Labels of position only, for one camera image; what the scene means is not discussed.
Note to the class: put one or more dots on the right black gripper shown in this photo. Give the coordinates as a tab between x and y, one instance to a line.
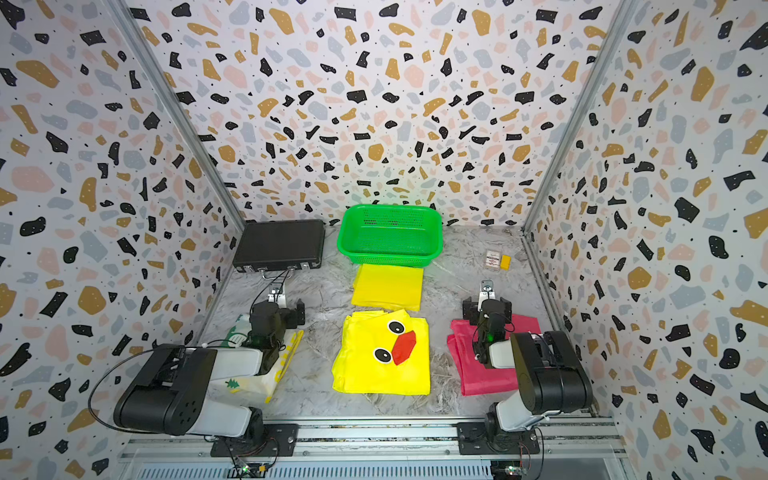
471	308

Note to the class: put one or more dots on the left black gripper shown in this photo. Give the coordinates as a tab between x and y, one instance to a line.
293	317

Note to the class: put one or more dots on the pink raincoat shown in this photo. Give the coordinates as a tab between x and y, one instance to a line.
474	377

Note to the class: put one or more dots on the white green dinosaur raincoat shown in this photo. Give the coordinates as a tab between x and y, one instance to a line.
260	387

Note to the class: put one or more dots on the plain yellow raincoat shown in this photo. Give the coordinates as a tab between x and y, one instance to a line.
388	287

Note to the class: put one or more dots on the yellow duck face raincoat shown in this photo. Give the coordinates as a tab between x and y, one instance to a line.
383	353

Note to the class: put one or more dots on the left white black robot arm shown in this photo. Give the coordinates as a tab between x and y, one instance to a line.
169	395

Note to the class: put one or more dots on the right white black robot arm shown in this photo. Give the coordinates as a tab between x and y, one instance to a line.
549	377

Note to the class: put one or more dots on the green plastic basket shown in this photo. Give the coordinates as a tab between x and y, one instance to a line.
398	235

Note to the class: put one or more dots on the black hard case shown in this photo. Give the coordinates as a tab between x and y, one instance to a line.
280	245

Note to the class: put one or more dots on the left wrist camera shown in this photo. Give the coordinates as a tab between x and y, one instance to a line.
277	296

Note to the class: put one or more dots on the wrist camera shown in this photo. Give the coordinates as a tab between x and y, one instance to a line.
487	291
277	296

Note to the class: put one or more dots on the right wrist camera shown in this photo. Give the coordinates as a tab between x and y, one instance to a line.
487	291

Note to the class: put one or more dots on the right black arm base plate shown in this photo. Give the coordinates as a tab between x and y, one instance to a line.
476	438

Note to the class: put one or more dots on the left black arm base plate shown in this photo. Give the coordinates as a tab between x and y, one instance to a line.
270	440

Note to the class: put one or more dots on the aluminium mounting rail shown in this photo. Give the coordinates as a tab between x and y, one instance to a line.
565	447

